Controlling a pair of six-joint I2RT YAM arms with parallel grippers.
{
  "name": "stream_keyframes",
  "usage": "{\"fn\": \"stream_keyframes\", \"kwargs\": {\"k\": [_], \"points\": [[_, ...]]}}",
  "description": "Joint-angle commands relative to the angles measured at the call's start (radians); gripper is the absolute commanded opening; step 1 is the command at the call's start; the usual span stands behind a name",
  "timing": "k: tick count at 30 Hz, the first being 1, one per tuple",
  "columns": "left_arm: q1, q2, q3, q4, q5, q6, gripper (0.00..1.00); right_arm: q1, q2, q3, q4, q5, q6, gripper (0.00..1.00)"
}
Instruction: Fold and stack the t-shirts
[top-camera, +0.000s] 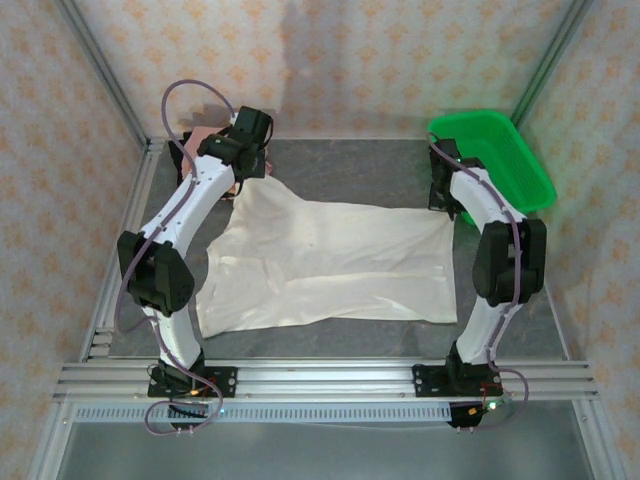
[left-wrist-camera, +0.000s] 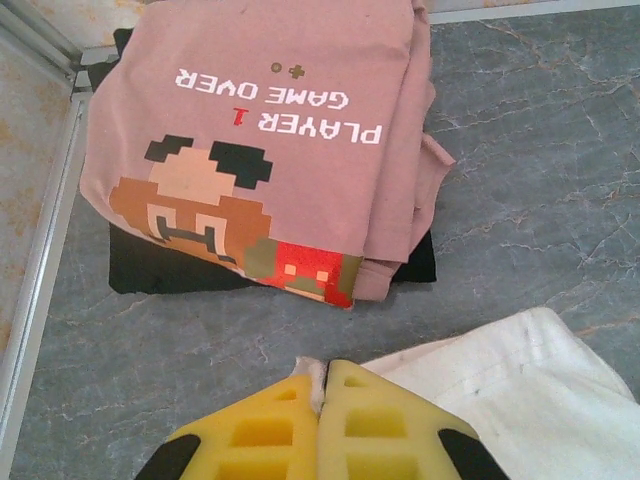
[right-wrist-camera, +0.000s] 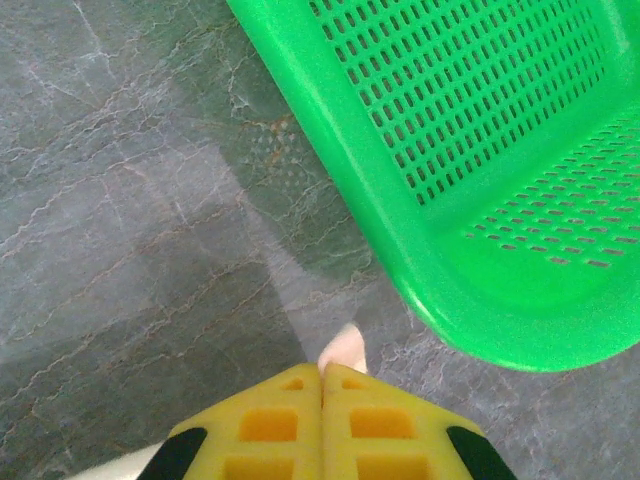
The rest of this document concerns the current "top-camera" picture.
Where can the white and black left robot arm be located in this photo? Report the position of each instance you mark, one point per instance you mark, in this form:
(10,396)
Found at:
(200,195)

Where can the pink pixel print t-shirt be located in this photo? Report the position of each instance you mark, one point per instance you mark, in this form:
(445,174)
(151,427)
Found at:
(200,136)

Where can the green plastic basket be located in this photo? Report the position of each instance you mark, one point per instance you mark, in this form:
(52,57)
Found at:
(505,155)

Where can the black controller board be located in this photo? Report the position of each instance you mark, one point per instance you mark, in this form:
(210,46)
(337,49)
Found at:
(470,415)

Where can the aluminium side rail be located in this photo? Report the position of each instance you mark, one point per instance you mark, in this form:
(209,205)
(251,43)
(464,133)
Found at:
(145,167)

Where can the aluminium frame post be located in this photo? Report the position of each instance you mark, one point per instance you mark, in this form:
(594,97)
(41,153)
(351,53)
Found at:
(550,60)
(104,70)

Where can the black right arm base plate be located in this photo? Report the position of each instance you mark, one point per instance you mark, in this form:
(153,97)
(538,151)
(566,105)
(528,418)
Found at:
(427,381)

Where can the aluminium mounting rail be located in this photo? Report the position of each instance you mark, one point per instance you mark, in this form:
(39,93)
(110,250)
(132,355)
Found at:
(325,380)

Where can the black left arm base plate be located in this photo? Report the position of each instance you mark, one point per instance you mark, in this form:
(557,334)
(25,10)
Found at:
(225,382)

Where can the aluminium frame leg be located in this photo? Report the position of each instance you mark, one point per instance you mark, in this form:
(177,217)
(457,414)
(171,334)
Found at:
(597,445)
(50,445)

